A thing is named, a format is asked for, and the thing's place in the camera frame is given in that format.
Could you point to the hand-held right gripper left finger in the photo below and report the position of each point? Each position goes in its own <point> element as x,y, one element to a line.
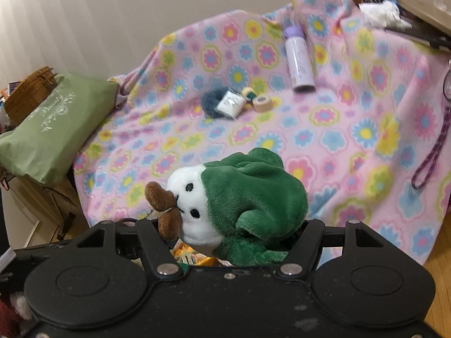
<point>151,239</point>

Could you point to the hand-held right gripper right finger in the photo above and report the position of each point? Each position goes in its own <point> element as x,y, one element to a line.
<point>310,236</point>

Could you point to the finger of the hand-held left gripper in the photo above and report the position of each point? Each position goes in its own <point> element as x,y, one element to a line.
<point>60,245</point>

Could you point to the green white plush bird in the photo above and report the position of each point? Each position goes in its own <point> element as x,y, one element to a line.
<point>253,190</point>

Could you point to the beige tape roll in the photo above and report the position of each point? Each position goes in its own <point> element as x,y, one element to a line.
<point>261,107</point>

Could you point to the blue fluffy scrunchie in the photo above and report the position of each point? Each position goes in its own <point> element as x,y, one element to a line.
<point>210,102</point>

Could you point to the white cotton pads packet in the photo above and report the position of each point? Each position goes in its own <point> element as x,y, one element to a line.
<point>230,104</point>

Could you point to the beige egg sponge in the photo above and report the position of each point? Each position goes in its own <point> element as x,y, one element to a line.
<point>247,91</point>

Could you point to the red white fluffy clothing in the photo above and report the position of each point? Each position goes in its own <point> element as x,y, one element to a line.
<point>14,306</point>

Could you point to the orange embroidered pouch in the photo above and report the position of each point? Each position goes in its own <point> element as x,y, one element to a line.
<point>190,255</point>

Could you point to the cardboard box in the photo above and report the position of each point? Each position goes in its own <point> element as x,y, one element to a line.
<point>38,200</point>

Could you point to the pink floral fleece blanket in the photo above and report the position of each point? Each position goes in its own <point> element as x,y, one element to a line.
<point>317,130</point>

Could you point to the green printed bag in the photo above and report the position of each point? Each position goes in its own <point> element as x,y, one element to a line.
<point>53,130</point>

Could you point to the brown wicker basket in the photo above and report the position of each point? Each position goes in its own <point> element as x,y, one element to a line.
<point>31,91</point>

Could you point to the white purple-capped bottle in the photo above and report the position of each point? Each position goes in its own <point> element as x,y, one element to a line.
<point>299,63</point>

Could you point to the white crumpled tissue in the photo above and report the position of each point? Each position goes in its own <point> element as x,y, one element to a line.
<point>380,12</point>

